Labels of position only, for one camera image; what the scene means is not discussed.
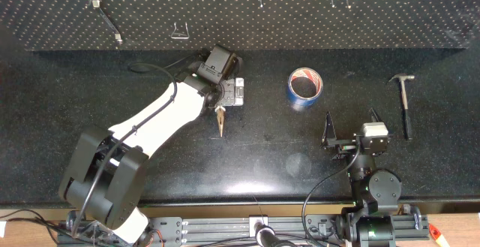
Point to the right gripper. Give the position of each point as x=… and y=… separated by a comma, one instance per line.
x=343, y=144

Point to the roll of blue tape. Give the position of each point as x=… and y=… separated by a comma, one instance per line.
x=300, y=100

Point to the hammer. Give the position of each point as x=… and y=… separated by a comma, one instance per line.
x=404, y=97

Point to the wrench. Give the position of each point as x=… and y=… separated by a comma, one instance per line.
x=107, y=20

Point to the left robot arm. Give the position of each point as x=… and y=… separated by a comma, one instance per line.
x=168, y=112

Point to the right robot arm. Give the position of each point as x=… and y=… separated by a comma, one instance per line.
x=382, y=190

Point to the black pegboard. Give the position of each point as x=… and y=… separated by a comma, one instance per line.
x=225, y=14

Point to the red and yellow object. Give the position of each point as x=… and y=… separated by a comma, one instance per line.
x=437, y=235

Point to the white paper tag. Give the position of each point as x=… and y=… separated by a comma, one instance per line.
x=2, y=229

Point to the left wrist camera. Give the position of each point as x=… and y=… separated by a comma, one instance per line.
x=238, y=91

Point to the mounting rail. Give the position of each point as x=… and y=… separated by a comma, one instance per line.
x=217, y=228

